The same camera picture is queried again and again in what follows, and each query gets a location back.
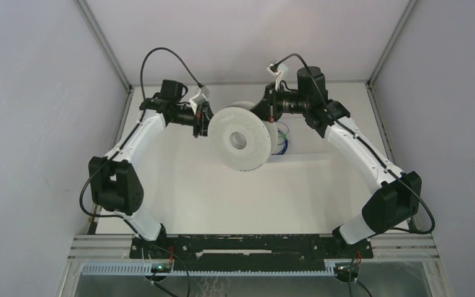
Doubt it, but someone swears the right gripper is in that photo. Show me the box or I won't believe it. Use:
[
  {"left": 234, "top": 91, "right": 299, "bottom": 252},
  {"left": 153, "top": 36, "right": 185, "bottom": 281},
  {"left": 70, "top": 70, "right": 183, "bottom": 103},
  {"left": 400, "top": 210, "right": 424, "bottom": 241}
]
[{"left": 247, "top": 81, "right": 310, "bottom": 123}]

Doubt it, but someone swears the blue cable coil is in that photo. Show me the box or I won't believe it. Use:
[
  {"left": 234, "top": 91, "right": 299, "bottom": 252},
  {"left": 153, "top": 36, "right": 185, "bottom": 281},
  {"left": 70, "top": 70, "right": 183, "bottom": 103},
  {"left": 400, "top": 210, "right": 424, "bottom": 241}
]
[{"left": 272, "top": 121, "right": 291, "bottom": 157}]

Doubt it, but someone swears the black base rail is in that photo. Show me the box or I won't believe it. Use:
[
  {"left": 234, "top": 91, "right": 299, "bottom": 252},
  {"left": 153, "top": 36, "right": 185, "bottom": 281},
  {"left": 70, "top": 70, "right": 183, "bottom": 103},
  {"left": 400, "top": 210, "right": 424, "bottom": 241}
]
[{"left": 129, "top": 233, "right": 374, "bottom": 270}]

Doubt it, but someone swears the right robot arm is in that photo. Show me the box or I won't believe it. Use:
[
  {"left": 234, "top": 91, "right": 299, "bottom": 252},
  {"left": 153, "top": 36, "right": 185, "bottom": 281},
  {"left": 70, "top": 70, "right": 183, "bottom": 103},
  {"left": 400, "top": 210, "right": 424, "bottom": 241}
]
[{"left": 252, "top": 63, "right": 422, "bottom": 257}]

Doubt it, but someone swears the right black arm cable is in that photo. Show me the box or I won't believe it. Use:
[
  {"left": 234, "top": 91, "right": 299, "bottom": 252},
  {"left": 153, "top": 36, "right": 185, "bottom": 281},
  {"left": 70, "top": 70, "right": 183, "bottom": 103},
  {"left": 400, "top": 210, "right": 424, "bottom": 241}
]
[{"left": 272, "top": 53, "right": 436, "bottom": 235}]

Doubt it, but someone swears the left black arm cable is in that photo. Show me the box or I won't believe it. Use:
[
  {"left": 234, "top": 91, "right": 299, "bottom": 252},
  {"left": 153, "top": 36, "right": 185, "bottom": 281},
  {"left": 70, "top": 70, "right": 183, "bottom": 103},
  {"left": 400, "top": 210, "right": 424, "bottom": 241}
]
[{"left": 79, "top": 47, "right": 203, "bottom": 228}]

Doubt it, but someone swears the white slotted cable duct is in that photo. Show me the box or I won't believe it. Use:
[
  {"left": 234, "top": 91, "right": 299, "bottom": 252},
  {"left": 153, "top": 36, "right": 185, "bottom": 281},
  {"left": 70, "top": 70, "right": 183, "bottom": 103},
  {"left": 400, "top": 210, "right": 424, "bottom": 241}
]
[{"left": 80, "top": 262, "right": 359, "bottom": 277}]

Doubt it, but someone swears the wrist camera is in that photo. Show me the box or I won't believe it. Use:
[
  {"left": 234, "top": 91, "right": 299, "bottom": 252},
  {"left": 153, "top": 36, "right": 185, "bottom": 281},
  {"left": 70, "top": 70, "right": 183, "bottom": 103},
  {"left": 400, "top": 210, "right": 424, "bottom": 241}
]
[
  {"left": 267, "top": 62, "right": 289, "bottom": 91},
  {"left": 188, "top": 85, "right": 210, "bottom": 114}
]

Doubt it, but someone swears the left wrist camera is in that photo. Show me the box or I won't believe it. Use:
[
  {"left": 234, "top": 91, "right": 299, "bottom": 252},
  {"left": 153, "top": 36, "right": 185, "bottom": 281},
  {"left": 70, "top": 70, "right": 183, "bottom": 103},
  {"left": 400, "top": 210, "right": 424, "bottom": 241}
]
[{"left": 188, "top": 85, "right": 210, "bottom": 114}]

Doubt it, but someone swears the white cable spool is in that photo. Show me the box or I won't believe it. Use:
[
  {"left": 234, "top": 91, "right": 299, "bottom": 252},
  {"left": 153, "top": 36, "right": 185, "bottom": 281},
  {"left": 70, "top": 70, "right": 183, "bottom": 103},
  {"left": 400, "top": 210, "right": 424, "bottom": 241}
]
[{"left": 208, "top": 101, "right": 278, "bottom": 171}]

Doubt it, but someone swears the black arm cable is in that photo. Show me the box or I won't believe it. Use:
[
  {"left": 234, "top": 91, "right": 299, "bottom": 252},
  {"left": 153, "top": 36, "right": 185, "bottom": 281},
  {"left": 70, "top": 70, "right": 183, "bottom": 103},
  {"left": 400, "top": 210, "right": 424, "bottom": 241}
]
[
  {"left": 79, "top": 47, "right": 203, "bottom": 228},
  {"left": 272, "top": 53, "right": 436, "bottom": 235}
]

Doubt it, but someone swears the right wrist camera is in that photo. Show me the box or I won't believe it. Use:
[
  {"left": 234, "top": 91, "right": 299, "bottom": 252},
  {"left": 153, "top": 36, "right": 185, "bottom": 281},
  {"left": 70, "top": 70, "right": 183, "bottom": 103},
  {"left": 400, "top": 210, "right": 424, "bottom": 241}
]
[{"left": 267, "top": 62, "right": 289, "bottom": 91}]

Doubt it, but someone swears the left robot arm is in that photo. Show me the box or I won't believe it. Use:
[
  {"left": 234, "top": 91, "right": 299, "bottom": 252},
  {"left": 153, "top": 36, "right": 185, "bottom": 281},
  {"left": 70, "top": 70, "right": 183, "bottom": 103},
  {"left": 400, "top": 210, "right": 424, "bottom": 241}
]
[{"left": 85, "top": 80, "right": 213, "bottom": 258}]

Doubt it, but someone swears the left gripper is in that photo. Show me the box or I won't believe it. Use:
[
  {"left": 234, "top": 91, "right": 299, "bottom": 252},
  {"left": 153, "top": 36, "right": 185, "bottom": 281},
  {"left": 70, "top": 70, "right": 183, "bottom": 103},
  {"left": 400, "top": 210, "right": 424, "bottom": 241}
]
[{"left": 171, "top": 102, "right": 228, "bottom": 139}]

